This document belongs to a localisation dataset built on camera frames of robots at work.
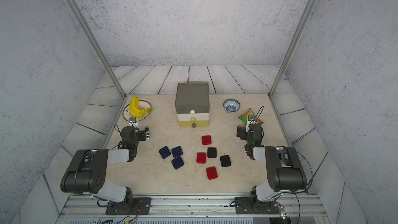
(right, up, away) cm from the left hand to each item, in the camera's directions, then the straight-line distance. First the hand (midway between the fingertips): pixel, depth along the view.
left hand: (140, 126), depth 94 cm
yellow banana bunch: (-8, +10, +10) cm, 17 cm away
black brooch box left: (+43, -14, -4) cm, 45 cm away
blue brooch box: (+16, -14, -5) cm, 22 cm away
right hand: (+65, +1, 0) cm, 65 cm away
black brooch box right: (+50, -18, -8) cm, 54 cm away
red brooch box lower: (+42, -23, -11) cm, 49 cm away
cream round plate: (-7, +13, +20) cm, 25 cm away
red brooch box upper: (+40, -8, +2) cm, 41 cm away
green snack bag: (+64, +5, +7) cm, 65 cm away
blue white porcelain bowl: (+58, +13, +17) cm, 62 cm away
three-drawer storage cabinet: (+31, +14, -6) cm, 35 cm away
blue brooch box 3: (+24, -19, -8) cm, 31 cm away
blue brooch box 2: (+23, -13, -5) cm, 27 cm away
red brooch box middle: (+37, -17, -5) cm, 41 cm away
